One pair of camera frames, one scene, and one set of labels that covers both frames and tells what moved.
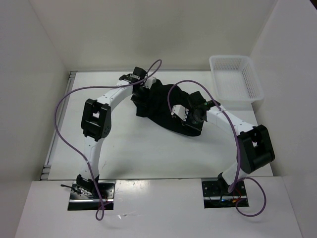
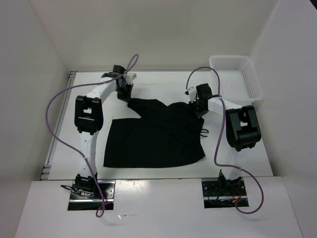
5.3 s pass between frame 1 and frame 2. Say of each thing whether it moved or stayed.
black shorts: moved
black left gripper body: moved
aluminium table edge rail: stayed
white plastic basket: stayed
